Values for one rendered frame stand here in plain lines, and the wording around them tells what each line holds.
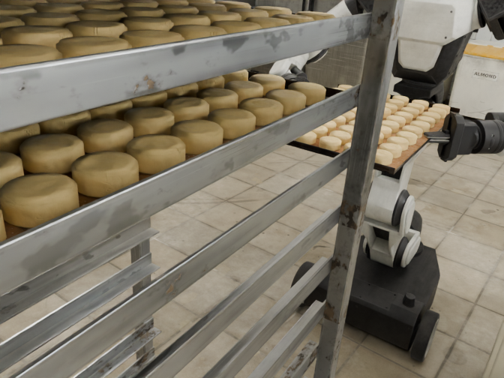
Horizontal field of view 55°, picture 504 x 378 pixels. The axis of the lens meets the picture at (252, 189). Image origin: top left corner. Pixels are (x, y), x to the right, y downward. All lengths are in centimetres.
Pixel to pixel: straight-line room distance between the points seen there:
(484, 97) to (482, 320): 297
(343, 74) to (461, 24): 354
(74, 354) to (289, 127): 29
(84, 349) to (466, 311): 220
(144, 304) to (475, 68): 476
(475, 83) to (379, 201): 331
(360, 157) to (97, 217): 45
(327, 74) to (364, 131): 462
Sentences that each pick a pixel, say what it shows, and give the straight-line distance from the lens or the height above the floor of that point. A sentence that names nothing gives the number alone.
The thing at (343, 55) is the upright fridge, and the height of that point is 53.
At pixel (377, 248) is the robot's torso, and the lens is 211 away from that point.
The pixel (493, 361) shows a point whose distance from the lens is 182.
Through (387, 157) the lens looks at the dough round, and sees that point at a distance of 108.
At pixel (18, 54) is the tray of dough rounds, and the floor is 133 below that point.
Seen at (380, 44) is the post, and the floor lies 130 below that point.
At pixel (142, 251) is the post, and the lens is 107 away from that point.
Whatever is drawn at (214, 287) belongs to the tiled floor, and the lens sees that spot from 230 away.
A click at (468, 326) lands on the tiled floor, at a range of 238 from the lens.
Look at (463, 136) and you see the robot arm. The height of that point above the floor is 101.
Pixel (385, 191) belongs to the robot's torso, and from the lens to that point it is 184.
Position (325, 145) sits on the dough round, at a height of 102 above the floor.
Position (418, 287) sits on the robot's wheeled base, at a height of 17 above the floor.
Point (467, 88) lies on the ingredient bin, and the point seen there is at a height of 39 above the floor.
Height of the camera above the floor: 139
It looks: 26 degrees down
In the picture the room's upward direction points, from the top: 4 degrees clockwise
